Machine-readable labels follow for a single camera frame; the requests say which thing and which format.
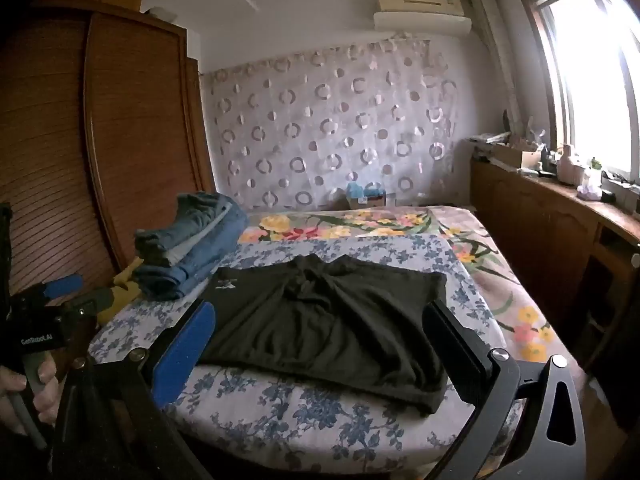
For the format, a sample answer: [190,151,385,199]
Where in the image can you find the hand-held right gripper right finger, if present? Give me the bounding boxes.
[425,300,587,480]

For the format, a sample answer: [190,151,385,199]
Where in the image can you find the open cardboard box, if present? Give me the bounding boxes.
[492,135,543,168]

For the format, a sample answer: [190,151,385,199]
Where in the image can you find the pink bottle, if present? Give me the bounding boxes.
[557,144,583,183]

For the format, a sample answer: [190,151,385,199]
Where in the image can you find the black pants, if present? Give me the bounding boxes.
[197,254,449,416]

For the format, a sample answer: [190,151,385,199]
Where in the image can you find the yellow plush toy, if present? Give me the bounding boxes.
[97,257,143,328]

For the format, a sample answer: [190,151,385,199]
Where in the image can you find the white air conditioner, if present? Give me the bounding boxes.
[372,0,473,37]

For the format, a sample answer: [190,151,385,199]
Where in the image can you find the yellow flowered blanket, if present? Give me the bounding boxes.
[240,205,556,361]

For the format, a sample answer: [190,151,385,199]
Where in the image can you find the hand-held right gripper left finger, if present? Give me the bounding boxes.
[52,299,217,480]

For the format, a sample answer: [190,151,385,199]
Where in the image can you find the blue floral bedsheet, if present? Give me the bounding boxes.
[87,232,511,476]

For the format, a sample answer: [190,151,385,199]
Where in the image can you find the circle-patterned sheer curtain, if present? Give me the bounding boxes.
[202,35,461,213]

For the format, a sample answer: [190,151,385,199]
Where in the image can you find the white wrapped pipe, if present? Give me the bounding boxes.
[470,0,516,91]

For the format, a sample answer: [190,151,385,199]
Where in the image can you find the stack of folded blue jeans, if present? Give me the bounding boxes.
[134,191,251,302]

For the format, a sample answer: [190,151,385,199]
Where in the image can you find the small cardboard box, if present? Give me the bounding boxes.
[346,182,396,209]

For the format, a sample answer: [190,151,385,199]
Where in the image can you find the wooden slatted wardrobe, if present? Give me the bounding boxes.
[0,0,218,361]

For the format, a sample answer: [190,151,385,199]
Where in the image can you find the long wooden cabinet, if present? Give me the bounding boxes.
[470,155,640,376]

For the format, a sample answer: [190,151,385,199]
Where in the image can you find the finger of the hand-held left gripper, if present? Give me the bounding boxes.
[17,274,84,311]
[52,287,115,328]

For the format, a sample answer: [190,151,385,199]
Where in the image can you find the person's left hand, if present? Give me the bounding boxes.
[0,355,61,436]

